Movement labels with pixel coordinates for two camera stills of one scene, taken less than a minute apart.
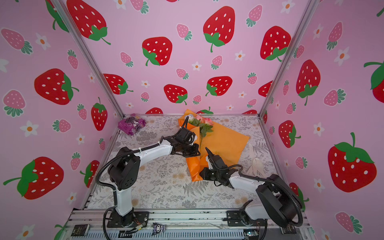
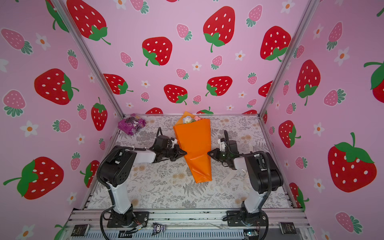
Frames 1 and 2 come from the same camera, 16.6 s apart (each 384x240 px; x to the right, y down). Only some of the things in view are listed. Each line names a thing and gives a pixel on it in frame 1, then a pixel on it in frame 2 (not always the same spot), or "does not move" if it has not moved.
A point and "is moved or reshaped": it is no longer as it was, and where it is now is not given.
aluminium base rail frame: x=93 y=224 does not move
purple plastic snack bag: x=131 y=124 does not move
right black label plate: x=290 y=229 does not move
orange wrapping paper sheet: x=221 y=141 is moved or reshaped
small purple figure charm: x=158 y=228 does not move
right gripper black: x=204 y=174 to x=215 y=155
